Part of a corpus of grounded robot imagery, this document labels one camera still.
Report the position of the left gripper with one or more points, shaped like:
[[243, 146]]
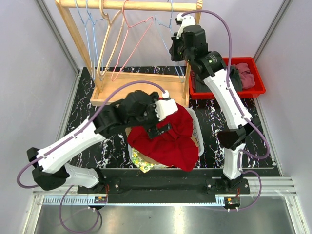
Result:
[[152, 129]]

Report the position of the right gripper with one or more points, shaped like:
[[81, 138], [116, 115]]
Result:
[[175, 41]]

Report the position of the khaki skirt white lining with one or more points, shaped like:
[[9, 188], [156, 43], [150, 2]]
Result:
[[150, 160]]

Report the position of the plain red skirt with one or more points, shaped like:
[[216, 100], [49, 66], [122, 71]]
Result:
[[170, 143]]

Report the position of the lemon print skirt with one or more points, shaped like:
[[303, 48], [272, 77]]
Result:
[[140, 162]]

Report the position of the pink wire hanger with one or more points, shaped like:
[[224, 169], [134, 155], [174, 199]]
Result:
[[130, 43]]

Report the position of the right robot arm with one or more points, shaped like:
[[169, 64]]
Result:
[[189, 45]]

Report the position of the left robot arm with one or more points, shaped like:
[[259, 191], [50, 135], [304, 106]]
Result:
[[51, 167]]

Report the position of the dark grey striped shirt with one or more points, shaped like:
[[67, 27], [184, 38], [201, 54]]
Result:
[[212, 84]]

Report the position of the white plastic mesh basket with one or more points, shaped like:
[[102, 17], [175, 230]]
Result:
[[197, 131]]

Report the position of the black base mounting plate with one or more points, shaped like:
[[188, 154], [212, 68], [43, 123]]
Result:
[[132, 187]]

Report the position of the pink garment in bin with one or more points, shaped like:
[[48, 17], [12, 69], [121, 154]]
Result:
[[246, 77]]

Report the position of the red plastic bin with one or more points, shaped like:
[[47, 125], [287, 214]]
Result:
[[254, 92]]

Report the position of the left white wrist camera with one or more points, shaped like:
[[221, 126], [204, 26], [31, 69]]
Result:
[[165, 106]]

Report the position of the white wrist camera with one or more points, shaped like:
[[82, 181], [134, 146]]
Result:
[[165, 106], [184, 21]]

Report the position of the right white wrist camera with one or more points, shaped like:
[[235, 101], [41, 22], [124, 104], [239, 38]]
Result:
[[184, 21]]

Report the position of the aluminium frame rail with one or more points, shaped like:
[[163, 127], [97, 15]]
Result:
[[269, 186]]

